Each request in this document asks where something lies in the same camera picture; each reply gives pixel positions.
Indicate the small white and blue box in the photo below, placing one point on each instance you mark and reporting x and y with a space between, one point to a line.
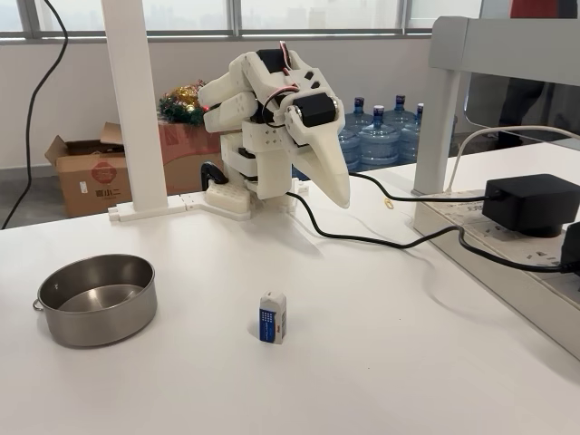
272 319

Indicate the red cardboard box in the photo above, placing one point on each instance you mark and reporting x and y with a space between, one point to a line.
181 154

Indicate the brown cardboard box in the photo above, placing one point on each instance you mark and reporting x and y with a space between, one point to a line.
90 186

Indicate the round metal bowl with keyring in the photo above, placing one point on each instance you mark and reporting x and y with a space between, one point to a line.
104 317

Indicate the blue water jug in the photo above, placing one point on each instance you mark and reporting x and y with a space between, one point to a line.
359 115
379 145
349 149
399 113
412 142

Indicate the small yellow rubber band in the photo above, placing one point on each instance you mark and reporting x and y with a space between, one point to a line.
389 204

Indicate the black table clamp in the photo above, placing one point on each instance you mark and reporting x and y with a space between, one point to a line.
213 172

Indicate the tinsel christmas wreath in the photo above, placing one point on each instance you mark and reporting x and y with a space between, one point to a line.
181 106

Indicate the black power adapter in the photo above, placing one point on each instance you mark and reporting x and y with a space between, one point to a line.
530 204

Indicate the person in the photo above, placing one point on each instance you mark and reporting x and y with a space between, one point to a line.
525 109

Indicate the white power strip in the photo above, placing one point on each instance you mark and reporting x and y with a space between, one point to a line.
521 276

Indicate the black plug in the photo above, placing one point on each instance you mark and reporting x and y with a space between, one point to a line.
572 247

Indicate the white vertical post with foot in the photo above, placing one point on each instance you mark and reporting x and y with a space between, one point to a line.
133 113

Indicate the grey desk partition frame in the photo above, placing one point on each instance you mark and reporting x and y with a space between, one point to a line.
498 45

